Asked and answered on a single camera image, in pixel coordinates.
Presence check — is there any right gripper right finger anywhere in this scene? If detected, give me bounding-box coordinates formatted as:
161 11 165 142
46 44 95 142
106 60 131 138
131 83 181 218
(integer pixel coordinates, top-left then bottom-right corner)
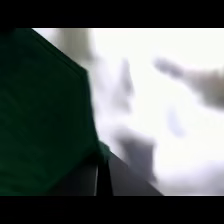
105 151 164 197

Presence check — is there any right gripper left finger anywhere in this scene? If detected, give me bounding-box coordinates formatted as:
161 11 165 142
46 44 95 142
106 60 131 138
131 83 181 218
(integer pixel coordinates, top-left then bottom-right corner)
49 159 100 197

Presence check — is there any dark green garment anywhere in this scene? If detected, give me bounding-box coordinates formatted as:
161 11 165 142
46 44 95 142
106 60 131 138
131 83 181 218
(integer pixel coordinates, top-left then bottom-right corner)
0 28 112 197

